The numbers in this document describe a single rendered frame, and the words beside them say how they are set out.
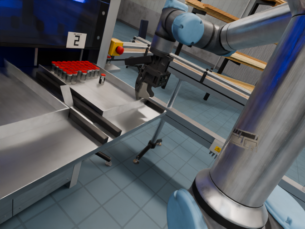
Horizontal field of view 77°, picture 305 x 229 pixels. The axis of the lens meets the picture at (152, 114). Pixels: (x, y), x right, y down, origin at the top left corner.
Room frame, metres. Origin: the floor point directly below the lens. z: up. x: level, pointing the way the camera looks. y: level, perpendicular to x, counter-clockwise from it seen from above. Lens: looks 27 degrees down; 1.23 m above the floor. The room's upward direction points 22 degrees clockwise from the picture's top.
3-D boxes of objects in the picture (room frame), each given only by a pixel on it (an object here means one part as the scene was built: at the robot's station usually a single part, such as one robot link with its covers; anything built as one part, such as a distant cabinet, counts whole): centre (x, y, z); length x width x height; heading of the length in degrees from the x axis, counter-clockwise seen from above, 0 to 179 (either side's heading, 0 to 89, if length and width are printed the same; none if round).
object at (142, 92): (0.67, 0.06, 0.95); 0.06 x 0.03 x 0.09; 68
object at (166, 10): (0.68, 0.06, 1.21); 0.09 x 0.08 x 0.11; 27
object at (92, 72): (0.72, 0.33, 0.91); 0.18 x 0.02 x 0.05; 157
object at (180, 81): (1.57, -0.11, 0.46); 0.09 x 0.09 x 0.77; 68
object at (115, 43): (0.99, 0.32, 1.00); 0.08 x 0.07 x 0.07; 68
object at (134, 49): (1.31, 0.34, 0.92); 0.69 x 0.15 x 0.16; 158
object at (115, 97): (0.69, 0.25, 0.90); 0.34 x 0.26 x 0.04; 67
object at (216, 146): (1.32, -0.58, 0.50); 0.12 x 0.05 x 0.09; 68
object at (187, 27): (0.61, 0.00, 1.21); 0.11 x 0.11 x 0.08; 27
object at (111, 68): (1.02, 0.35, 0.87); 0.14 x 0.13 x 0.02; 68
